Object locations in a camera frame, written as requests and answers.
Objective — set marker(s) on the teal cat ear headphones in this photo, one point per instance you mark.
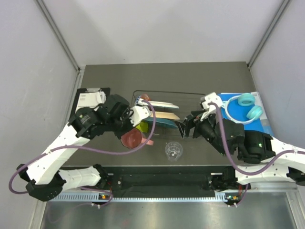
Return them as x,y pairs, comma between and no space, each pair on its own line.
241,108

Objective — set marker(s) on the black clipboard with paper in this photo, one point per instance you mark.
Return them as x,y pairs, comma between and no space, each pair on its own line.
89,97

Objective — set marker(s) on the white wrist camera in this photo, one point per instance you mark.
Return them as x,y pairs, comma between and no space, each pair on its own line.
139,112
207,104

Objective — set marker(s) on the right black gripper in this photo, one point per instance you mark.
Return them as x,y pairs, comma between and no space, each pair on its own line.
189,120

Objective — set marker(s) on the grey slotted cable duct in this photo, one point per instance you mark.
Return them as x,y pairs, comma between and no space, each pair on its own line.
86,196

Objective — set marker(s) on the blue red patterned bowl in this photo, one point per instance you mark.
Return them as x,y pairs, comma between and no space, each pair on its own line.
143,97

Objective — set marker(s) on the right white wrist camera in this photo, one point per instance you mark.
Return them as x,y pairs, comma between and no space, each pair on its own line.
207,104

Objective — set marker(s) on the black wire dish rack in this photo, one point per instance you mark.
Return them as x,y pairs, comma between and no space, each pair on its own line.
187,102

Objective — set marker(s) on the blue folder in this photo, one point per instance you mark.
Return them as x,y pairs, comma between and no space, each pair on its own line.
262,124

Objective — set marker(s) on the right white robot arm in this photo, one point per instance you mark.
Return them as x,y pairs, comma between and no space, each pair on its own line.
267,158

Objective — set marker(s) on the lime green bowl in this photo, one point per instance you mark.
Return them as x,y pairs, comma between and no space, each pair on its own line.
143,127

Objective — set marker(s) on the peach bird pattern plate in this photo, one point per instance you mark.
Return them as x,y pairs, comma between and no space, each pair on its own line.
166,115

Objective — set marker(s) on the white watermelon pattern plate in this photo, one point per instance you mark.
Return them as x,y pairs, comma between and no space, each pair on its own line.
163,104

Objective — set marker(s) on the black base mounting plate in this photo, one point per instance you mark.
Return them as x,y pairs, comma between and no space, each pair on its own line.
205,178

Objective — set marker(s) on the teal scalloped plate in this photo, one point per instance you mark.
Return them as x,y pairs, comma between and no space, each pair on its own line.
162,122

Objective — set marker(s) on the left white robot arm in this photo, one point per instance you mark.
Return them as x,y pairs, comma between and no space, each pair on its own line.
45,178

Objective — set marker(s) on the clear drinking glass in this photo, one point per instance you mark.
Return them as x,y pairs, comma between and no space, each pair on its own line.
173,151

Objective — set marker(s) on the pink glass mug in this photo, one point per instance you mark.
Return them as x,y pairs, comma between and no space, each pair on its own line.
135,139

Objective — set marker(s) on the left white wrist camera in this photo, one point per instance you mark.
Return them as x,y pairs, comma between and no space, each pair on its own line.
139,112

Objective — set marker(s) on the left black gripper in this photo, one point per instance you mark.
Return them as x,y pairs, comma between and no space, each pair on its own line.
127,113

